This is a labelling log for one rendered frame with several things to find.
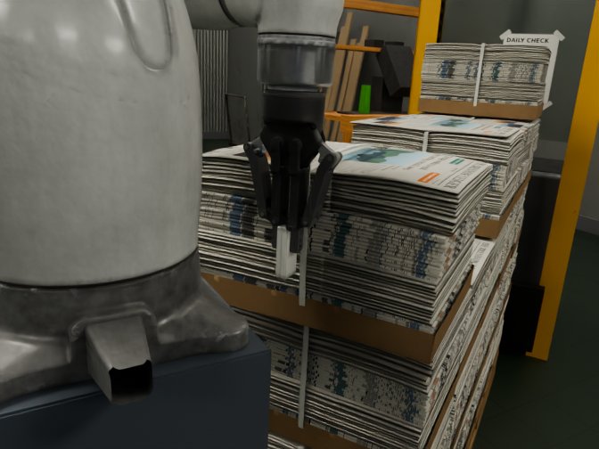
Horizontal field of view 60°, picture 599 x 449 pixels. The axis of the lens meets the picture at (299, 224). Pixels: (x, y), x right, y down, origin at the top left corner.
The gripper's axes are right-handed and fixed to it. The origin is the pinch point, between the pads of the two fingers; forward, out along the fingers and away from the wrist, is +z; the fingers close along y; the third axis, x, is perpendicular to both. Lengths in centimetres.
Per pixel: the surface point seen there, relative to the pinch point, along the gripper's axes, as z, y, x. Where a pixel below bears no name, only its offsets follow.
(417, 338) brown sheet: 9.1, -17.3, -3.6
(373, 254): -0.6, -10.4, -3.8
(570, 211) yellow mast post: 27, -34, -177
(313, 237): -1.1, -1.8, -4.0
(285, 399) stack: 28.2, 3.0, -7.5
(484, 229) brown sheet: 10, -16, -65
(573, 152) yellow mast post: 4, -31, -177
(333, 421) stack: 28.8, -5.6, -7.4
